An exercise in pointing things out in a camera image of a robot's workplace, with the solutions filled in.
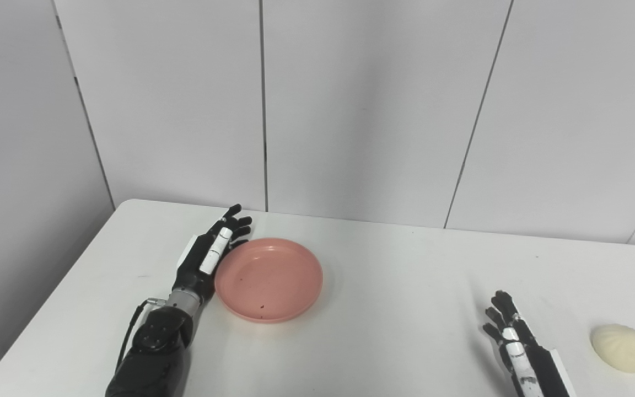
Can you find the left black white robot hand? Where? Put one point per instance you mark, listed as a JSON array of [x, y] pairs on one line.
[[199, 264]]

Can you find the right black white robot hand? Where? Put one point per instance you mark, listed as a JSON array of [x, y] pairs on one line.
[[532, 369]]

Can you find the pink round plate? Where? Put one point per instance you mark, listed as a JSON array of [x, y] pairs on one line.
[[269, 280]]

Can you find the cream steamed bun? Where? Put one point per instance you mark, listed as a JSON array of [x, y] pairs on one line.
[[622, 347]]

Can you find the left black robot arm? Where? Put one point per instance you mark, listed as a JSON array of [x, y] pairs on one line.
[[155, 353]]

